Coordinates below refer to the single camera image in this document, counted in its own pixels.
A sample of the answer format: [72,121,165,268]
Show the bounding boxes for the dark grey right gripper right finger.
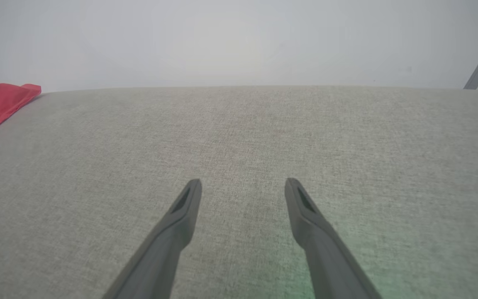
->
[284,178,383,299]

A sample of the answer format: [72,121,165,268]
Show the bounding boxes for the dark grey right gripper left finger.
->
[102,179,202,299]

